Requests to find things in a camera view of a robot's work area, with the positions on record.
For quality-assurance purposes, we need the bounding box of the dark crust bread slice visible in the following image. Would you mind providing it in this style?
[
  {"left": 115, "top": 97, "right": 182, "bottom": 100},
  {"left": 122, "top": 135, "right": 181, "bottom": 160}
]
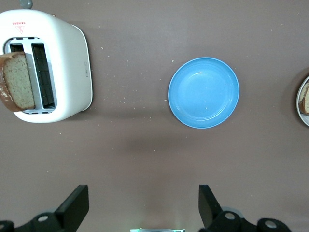
[{"left": 0, "top": 51, "right": 36, "bottom": 112}]

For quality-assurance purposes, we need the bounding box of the light crust bread slice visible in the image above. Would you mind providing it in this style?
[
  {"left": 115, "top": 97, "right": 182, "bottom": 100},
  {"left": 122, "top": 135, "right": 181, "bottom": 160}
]
[{"left": 299, "top": 82, "right": 309, "bottom": 115}]

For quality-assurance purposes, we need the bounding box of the white two-slot toaster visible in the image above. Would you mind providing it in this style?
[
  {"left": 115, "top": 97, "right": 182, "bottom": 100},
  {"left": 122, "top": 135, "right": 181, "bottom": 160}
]
[{"left": 0, "top": 0, "right": 94, "bottom": 124}]

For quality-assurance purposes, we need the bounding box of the beige plate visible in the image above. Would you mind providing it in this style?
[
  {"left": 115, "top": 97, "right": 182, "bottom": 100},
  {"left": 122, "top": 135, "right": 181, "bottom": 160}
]
[{"left": 296, "top": 74, "right": 309, "bottom": 128}]

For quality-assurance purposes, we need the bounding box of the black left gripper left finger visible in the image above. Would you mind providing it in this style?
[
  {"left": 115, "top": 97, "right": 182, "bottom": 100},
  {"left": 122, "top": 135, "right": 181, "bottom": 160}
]
[{"left": 0, "top": 185, "right": 89, "bottom": 232}]

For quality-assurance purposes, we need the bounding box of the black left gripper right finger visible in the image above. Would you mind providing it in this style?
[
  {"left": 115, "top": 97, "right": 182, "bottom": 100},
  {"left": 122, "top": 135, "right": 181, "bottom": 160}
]
[{"left": 197, "top": 185, "right": 293, "bottom": 232}]

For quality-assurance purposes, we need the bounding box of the blue plate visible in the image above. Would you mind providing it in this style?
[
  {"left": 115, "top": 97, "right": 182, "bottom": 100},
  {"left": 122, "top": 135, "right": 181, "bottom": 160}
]
[{"left": 168, "top": 57, "right": 240, "bottom": 129}]

